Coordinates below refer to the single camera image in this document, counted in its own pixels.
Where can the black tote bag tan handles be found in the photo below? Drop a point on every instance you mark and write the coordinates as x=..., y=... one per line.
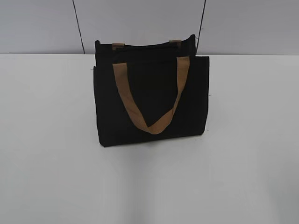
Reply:
x=148, y=93

